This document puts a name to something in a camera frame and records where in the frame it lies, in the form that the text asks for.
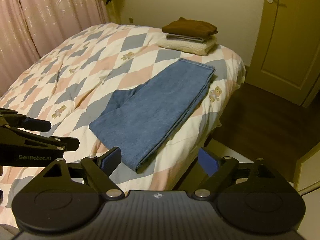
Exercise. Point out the diamond patchwork quilt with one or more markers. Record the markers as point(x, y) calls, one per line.
point(71, 86)

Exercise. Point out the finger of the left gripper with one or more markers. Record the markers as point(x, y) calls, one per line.
point(15, 137)
point(12, 118)

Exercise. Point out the folded brown garment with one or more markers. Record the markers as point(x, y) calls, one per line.
point(191, 28)

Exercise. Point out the folded cream fleece blanket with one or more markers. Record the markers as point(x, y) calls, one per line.
point(197, 48)

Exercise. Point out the pink patterned curtain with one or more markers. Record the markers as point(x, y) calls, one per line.
point(32, 28)

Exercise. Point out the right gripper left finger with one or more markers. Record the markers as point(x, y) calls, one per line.
point(97, 171)

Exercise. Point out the blue denim jeans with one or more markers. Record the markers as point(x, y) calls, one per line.
point(139, 120)

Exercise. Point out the folded grey garment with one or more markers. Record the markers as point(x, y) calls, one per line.
point(187, 38)

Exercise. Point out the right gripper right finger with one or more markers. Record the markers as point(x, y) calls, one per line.
point(221, 172)

